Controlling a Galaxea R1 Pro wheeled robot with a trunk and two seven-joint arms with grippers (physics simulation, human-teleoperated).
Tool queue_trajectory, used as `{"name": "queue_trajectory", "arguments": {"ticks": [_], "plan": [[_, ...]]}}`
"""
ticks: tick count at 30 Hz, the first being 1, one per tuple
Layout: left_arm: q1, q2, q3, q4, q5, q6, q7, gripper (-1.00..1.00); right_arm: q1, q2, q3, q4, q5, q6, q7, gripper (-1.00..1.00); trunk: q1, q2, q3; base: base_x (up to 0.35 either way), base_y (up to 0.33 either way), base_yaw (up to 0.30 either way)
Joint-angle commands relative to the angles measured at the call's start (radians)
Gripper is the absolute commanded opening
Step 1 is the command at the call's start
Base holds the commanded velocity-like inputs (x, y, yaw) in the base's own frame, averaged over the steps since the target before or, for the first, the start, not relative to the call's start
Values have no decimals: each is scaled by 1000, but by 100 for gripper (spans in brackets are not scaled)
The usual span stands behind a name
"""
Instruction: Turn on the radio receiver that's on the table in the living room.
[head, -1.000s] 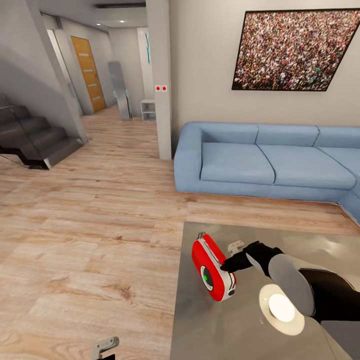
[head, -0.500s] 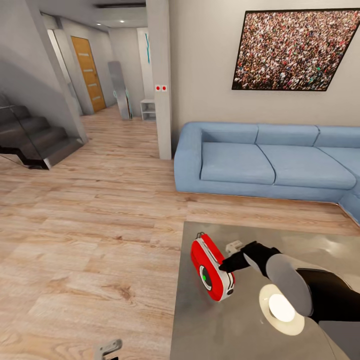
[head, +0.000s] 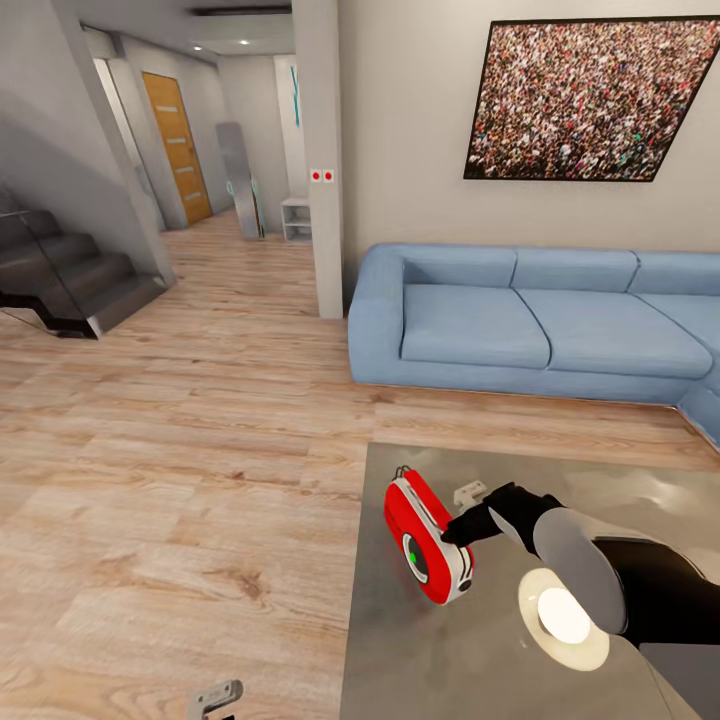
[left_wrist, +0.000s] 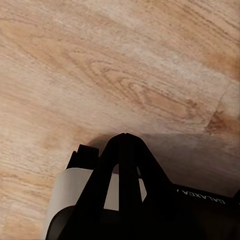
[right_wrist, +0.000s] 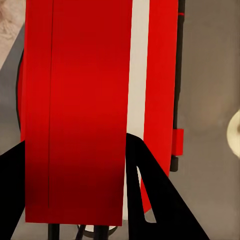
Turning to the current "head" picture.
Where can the door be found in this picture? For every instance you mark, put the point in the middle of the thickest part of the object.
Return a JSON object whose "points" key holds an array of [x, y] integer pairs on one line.
{"points": [[172, 123]]}

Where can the coffee table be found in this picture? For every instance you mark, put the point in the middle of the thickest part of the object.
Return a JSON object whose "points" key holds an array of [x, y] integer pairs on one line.
{"points": [[516, 645]]}

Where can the sofa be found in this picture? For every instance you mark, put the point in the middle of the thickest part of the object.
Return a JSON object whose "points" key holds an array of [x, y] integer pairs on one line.
{"points": [[600, 325]]}

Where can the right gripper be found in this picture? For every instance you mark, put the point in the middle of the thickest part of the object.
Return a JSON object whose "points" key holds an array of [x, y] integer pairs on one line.
{"points": [[465, 529]]}

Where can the standing mirror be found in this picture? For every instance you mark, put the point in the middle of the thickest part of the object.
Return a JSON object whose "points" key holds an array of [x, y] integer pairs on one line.
{"points": [[241, 184]]}

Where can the radio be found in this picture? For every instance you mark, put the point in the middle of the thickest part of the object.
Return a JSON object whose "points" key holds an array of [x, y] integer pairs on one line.
{"points": [[417, 519]]}

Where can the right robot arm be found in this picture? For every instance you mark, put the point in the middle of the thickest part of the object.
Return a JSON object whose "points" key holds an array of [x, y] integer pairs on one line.
{"points": [[627, 582]]}

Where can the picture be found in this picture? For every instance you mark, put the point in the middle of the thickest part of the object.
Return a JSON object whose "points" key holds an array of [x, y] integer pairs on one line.
{"points": [[587, 99]]}

